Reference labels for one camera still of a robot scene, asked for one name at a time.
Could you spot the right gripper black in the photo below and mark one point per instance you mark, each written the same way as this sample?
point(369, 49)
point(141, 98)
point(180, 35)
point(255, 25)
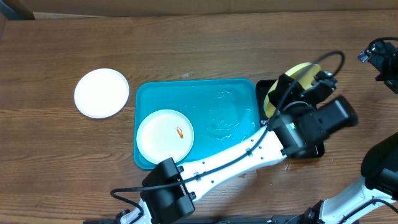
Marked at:
point(375, 56)

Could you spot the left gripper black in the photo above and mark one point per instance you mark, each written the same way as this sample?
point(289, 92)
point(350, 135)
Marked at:
point(275, 96)

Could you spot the yellow plate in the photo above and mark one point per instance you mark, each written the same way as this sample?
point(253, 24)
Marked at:
point(306, 82)

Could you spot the white plate with sauce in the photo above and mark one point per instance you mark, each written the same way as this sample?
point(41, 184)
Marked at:
point(101, 93)

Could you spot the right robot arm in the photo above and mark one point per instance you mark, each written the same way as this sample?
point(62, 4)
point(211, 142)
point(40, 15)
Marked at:
point(377, 185)

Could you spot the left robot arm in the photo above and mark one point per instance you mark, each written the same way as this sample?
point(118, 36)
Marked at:
point(169, 191)

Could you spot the black plastic tray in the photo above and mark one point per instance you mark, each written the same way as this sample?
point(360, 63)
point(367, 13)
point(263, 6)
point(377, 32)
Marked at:
point(262, 87)

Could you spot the teal plastic tray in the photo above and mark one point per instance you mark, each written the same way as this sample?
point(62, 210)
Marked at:
point(223, 112)

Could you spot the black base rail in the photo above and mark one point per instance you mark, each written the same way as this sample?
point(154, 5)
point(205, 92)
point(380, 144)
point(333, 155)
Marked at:
point(264, 220)

